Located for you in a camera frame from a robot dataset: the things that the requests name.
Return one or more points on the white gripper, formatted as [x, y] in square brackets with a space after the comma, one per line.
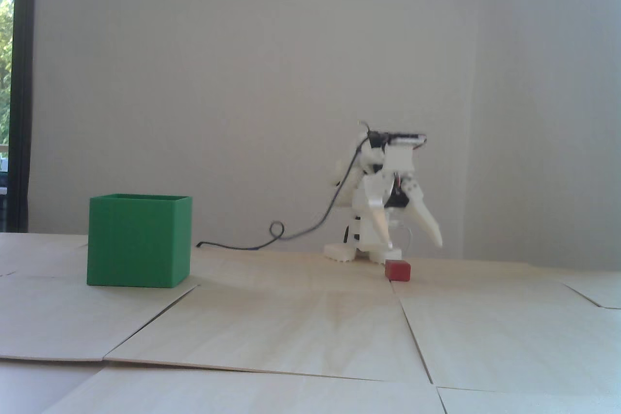
[376, 194]

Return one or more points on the red block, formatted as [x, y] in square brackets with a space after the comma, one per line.
[399, 271]

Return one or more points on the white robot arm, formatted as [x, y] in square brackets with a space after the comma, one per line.
[349, 195]

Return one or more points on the green open box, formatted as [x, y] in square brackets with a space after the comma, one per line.
[138, 244]

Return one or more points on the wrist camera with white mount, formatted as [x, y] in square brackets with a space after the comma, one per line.
[400, 159]

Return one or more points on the dark window frame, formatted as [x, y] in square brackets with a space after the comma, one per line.
[22, 93]

